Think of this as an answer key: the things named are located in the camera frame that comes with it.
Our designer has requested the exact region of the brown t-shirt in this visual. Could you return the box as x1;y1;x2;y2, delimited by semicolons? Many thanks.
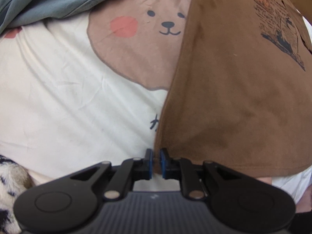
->
154;0;311;177

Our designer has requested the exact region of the white bear print bedsheet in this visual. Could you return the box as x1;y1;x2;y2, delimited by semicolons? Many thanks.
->
1;0;311;203

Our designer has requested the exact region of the black white fuzzy fabric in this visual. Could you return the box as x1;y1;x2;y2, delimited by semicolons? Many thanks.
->
0;155;32;234

